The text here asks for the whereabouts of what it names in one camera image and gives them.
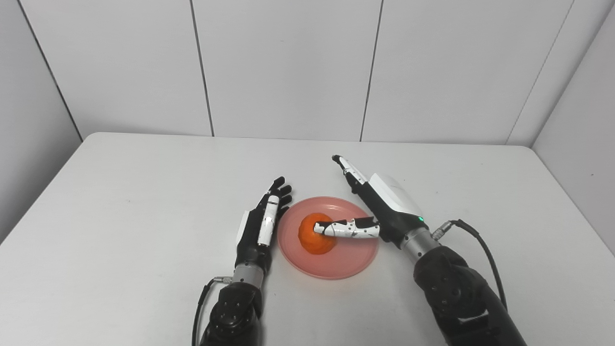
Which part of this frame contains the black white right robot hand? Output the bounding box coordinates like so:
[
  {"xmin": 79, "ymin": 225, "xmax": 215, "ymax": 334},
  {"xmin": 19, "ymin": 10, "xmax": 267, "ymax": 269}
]
[{"xmin": 314, "ymin": 154, "xmax": 429, "ymax": 250}]

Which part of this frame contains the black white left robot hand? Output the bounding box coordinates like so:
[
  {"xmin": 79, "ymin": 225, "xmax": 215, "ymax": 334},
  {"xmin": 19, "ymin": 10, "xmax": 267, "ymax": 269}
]
[{"xmin": 234, "ymin": 176, "xmax": 293, "ymax": 277}]

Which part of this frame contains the orange fruit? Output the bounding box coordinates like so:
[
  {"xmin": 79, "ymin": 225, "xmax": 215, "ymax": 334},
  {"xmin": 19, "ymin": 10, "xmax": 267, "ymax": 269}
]
[{"xmin": 298, "ymin": 212, "xmax": 338, "ymax": 255}]

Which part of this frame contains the pink round plate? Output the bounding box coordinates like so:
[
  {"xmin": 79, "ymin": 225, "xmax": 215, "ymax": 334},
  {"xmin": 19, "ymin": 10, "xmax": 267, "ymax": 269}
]
[{"xmin": 277, "ymin": 196, "xmax": 380, "ymax": 281}]

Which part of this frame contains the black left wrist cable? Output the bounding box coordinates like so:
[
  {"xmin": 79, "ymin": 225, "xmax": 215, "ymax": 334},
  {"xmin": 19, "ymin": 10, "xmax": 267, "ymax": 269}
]
[{"xmin": 191, "ymin": 276, "xmax": 234, "ymax": 346}]

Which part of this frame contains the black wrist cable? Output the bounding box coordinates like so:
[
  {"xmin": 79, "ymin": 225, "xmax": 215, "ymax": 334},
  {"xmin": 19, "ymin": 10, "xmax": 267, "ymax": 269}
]
[
  {"xmin": 191, "ymin": 276, "xmax": 234, "ymax": 346},
  {"xmin": 431, "ymin": 219, "xmax": 508, "ymax": 313}
]

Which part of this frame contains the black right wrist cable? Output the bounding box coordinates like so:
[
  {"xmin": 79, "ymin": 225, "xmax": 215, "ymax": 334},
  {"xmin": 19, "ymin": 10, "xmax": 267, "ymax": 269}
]
[{"xmin": 431, "ymin": 219, "xmax": 508, "ymax": 313}]

